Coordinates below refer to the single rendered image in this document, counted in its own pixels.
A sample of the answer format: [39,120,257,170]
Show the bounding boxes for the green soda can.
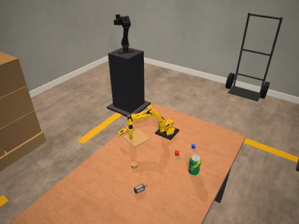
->
[188,154,202,175]

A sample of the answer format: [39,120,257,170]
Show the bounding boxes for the tan flat mat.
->
[123,129,150,147]

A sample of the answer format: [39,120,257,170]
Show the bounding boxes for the tan short cylinder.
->
[131,162,137,169]

